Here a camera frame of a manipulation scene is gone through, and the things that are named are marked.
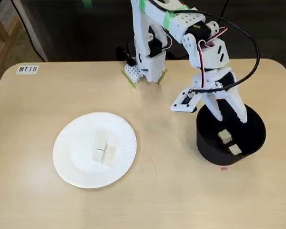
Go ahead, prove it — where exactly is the red white servo wire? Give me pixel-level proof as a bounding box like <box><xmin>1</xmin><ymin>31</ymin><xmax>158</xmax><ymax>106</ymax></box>
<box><xmin>197</xmin><ymin>26</ymin><xmax>228</xmax><ymax>89</ymax></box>

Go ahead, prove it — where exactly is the white MT18 label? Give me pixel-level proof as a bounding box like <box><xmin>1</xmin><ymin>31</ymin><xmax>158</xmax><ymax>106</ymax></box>
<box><xmin>16</xmin><ymin>64</ymin><xmax>40</xmax><ymax>75</ymax></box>

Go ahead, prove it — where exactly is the green base plate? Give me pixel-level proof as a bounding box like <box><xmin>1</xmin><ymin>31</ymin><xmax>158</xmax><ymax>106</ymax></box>
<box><xmin>120</xmin><ymin>69</ymin><xmax>169</xmax><ymax>89</ymax></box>

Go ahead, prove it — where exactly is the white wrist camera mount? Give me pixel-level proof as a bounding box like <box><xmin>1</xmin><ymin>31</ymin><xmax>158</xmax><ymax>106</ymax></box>
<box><xmin>170</xmin><ymin>87</ymin><xmax>201</xmax><ymax>113</ymax></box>

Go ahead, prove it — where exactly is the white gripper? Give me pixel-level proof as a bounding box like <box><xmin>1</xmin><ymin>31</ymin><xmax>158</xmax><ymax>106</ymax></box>
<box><xmin>191</xmin><ymin>66</ymin><xmax>248</xmax><ymax>124</ymax></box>

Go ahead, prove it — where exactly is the white mesh panel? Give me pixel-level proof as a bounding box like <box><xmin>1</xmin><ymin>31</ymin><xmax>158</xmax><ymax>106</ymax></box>
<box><xmin>0</xmin><ymin>0</ymin><xmax>48</xmax><ymax>62</ymax></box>

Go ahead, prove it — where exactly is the white block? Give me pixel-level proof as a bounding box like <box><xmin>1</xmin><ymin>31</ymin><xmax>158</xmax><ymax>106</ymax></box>
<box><xmin>94</xmin><ymin>130</ymin><xmax>109</xmax><ymax>146</ymax></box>
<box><xmin>92</xmin><ymin>147</ymin><xmax>107</xmax><ymax>165</ymax></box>
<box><xmin>104</xmin><ymin>144</ymin><xmax>117</xmax><ymax>167</ymax></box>
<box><xmin>228</xmin><ymin>144</ymin><xmax>242</xmax><ymax>156</ymax></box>
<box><xmin>217</xmin><ymin>129</ymin><xmax>232</xmax><ymax>145</ymax></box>

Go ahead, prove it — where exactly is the short red white wire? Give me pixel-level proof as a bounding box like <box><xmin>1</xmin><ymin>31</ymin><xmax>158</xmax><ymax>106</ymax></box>
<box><xmin>163</xmin><ymin>33</ymin><xmax>174</xmax><ymax>51</ymax></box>

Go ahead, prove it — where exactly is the thick black camera cable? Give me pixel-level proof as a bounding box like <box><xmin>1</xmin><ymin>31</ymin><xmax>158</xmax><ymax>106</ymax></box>
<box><xmin>147</xmin><ymin>0</ymin><xmax>260</xmax><ymax>94</ymax></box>

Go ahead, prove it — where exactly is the wooden shelf frame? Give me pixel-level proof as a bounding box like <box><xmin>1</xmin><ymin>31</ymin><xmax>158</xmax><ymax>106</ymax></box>
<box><xmin>0</xmin><ymin>16</ymin><xmax>21</xmax><ymax>98</ymax></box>

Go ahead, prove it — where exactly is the black pot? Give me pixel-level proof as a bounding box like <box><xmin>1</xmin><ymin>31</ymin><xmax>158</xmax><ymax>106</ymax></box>
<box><xmin>195</xmin><ymin>97</ymin><xmax>267</xmax><ymax>166</ymax></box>

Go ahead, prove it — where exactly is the white paper plate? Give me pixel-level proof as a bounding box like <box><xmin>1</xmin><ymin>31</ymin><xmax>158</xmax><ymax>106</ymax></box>
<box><xmin>52</xmin><ymin>112</ymin><xmax>138</xmax><ymax>189</ymax></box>

